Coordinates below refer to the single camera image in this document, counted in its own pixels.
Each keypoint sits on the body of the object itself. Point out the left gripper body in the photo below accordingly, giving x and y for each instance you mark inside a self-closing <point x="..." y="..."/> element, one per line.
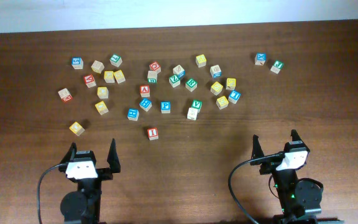
<point x="103" y="175"/>

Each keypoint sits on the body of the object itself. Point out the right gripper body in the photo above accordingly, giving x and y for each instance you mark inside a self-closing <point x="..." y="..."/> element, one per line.
<point x="270" y="167"/>

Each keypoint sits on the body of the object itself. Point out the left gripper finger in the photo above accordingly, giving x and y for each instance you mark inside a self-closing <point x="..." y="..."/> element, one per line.
<point x="69" y="156"/>
<point x="113" y="159"/>

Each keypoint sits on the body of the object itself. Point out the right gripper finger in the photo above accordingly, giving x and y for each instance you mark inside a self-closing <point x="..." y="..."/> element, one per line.
<point x="257" y="152"/>
<point x="295" y="138"/>

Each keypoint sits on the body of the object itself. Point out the red I block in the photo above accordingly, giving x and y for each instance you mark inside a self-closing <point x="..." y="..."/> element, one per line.
<point x="152" y="133"/>

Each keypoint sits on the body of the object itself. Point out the yellow C block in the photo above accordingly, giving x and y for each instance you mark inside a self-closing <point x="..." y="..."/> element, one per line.
<point x="103" y="92"/>

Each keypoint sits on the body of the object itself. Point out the red A block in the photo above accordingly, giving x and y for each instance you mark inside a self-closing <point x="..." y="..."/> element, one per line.
<point x="144" y="91"/>

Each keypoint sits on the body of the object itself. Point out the green R block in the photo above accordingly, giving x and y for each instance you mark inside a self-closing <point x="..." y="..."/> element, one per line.
<point x="191" y="84"/>

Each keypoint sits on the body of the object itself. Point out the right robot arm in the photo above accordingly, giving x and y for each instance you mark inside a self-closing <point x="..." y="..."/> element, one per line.
<point x="299" y="198"/>

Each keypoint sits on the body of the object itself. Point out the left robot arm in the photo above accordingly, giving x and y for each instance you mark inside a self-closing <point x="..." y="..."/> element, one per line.
<point x="83" y="205"/>

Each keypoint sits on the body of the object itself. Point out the yellow block far left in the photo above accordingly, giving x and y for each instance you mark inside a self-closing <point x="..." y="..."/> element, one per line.
<point x="76" y="128"/>

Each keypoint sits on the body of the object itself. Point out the blue E block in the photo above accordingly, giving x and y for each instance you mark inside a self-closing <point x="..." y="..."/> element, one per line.
<point x="133" y="114"/>

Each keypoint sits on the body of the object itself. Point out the yellow block lower left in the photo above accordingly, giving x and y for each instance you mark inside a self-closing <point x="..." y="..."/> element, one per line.
<point x="101" y="107"/>

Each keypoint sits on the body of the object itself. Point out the yellow block right lower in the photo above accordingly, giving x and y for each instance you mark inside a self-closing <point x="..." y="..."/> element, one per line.
<point x="222" y="102"/>

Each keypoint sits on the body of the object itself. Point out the blue I block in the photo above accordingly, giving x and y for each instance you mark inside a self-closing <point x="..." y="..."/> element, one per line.
<point x="234" y="96"/>

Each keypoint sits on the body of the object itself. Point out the wooden block red side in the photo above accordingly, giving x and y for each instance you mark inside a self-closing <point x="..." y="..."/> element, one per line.
<point x="65" y="95"/>

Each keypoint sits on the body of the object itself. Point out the blue F block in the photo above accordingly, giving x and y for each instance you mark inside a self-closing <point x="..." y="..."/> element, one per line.
<point x="145" y="104"/>

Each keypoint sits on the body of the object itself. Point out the green J block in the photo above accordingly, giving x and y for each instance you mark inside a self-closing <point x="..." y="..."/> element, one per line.
<point x="277" y="66"/>

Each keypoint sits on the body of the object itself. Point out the yellow block right upper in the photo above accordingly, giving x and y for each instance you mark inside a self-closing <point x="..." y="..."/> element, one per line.
<point x="230" y="83"/>

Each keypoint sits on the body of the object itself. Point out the blue P block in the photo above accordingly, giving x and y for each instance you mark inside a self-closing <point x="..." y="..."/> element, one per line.
<point x="165" y="107"/>

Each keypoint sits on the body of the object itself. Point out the wooden picture block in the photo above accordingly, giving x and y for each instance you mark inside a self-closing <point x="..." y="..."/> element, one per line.
<point x="192" y="113"/>

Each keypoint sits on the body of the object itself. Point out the yellow block right cluster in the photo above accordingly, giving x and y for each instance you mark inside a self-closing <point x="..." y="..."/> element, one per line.
<point x="216" y="88"/>

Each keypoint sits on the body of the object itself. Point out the red block left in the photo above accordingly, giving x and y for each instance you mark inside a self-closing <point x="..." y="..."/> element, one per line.
<point x="89" y="81"/>

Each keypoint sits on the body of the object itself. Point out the green V block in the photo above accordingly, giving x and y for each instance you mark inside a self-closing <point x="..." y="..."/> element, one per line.
<point x="197" y="104"/>

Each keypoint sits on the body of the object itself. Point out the yellow block upper left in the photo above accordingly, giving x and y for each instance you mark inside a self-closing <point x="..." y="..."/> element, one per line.
<point x="109" y="77"/>

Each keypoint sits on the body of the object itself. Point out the yellow block beside it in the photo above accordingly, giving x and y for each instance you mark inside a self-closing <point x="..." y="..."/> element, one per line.
<point x="119" y="76"/>

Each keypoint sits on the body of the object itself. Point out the blue X block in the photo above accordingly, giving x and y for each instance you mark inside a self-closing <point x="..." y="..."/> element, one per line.
<point x="260" y="58"/>

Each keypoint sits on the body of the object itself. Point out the wooden block blue D side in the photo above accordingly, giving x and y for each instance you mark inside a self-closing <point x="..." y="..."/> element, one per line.
<point x="215" y="71"/>

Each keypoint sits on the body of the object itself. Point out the blue S block top-left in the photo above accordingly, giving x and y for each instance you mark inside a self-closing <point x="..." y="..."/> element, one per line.
<point x="77" y="63"/>

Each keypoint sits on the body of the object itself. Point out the plain wooden block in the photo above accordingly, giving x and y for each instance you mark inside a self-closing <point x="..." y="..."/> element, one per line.
<point x="97" y="66"/>

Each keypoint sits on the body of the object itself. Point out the wooden block green side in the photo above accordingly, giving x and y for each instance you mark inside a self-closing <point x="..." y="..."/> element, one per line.
<point x="152" y="76"/>

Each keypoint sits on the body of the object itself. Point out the green L block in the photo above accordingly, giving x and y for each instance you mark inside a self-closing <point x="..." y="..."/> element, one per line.
<point x="116" y="60"/>

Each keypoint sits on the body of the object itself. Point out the green Z block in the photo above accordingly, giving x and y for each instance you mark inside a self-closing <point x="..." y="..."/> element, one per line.
<point x="174" y="80"/>

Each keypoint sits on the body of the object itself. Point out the red block top centre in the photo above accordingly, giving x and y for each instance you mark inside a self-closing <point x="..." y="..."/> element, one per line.
<point x="155" y="66"/>

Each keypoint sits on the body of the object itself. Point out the yellow block top centre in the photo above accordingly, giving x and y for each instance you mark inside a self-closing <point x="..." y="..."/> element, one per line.
<point x="201" y="60"/>

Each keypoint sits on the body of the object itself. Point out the wooden leaf block blue side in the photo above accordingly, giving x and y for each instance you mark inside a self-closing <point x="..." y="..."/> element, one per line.
<point x="179" y="71"/>

